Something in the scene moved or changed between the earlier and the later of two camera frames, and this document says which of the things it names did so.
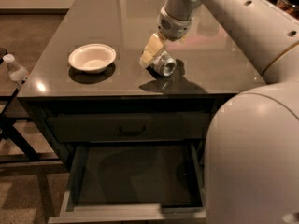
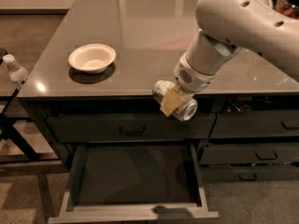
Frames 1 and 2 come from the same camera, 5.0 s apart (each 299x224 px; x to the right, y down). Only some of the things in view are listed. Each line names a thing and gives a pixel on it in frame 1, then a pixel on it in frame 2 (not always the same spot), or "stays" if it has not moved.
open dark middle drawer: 135,183 stays
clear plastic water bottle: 16,71 stays
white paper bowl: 93,58 stays
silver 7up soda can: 162,65 to 187,109
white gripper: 175,27 to 191,77
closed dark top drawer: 173,127 stays
